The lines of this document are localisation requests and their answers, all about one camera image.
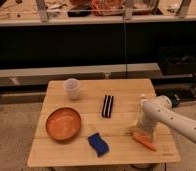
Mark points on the white plastic bottle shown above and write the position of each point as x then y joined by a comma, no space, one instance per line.
143,98

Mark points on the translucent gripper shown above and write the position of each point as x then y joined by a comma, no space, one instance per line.
146,133

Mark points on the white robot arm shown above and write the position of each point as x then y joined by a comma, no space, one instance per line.
159,109

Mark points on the wooden table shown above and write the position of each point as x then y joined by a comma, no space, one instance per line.
116,131

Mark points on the black crate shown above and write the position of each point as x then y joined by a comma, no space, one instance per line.
177,60

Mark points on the blue sponge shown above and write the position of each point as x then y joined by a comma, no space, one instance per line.
98,144

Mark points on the black white striped block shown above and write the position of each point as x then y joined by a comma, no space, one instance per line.
107,106

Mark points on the orange round plate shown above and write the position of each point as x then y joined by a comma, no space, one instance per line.
63,124

